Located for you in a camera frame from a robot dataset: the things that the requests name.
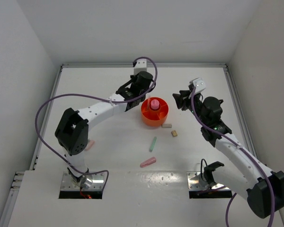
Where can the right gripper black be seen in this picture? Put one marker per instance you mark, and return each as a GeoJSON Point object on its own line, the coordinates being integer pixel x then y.
{"type": "Point", "coordinates": [181, 100]}

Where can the red thin pen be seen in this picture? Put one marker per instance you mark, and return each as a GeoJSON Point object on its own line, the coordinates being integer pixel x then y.
{"type": "Point", "coordinates": [148, 101]}

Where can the pink capped clear tube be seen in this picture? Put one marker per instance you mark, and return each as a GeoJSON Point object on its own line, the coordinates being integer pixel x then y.
{"type": "Point", "coordinates": [154, 104]}

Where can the green highlighter pen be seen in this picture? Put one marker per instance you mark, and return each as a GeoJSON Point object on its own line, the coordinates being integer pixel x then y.
{"type": "Point", "coordinates": [152, 144]}

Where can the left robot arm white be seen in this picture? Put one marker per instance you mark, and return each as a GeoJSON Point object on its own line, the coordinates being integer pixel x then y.
{"type": "Point", "coordinates": [73, 128]}

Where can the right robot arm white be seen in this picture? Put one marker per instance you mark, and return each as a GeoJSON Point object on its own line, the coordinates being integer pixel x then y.
{"type": "Point", "coordinates": [260, 186]}

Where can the orange round divided container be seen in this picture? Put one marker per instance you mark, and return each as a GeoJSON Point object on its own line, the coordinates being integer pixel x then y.
{"type": "Point", "coordinates": [154, 118]}

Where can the grey eraser block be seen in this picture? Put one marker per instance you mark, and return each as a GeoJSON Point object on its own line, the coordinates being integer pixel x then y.
{"type": "Point", "coordinates": [166, 125]}

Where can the tan small eraser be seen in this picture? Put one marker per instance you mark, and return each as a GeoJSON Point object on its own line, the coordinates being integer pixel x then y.
{"type": "Point", "coordinates": [174, 133]}

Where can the pink highlighter pen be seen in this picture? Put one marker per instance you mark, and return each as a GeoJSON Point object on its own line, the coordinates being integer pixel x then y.
{"type": "Point", "coordinates": [148, 162]}

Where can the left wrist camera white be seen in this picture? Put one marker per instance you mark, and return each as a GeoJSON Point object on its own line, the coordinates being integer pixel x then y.
{"type": "Point", "coordinates": [139, 66]}

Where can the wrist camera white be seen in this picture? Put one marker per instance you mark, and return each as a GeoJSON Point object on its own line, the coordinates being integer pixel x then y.
{"type": "Point", "coordinates": [139, 66]}
{"type": "Point", "coordinates": [197, 85]}

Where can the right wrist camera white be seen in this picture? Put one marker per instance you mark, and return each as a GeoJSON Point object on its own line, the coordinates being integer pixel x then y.
{"type": "Point", "coordinates": [197, 85]}

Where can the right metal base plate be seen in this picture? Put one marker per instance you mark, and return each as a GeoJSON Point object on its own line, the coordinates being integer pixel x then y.
{"type": "Point", "coordinates": [197, 184]}

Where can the metal base plate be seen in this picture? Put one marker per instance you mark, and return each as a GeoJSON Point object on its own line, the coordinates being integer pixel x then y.
{"type": "Point", "coordinates": [197, 184]}
{"type": "Point", "coordinates": [86, 183]}

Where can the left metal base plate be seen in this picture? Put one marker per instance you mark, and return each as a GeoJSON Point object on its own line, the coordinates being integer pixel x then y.
{"type": "Point", "coordinates": [86, 183]}

